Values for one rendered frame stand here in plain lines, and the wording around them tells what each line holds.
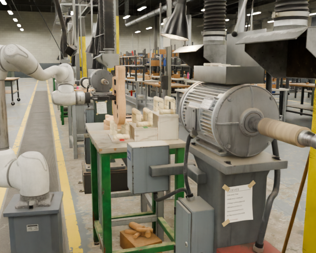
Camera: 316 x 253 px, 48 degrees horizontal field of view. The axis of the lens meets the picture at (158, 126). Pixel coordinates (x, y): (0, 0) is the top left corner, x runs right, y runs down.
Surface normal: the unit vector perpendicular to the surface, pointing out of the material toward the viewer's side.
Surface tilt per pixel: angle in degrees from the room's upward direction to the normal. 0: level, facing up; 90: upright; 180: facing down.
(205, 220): 90
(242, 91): 63
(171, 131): 90
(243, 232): 90
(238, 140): 96
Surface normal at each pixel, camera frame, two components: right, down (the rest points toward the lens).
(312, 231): -0.95, 0.05
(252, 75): 0.30, 0.17
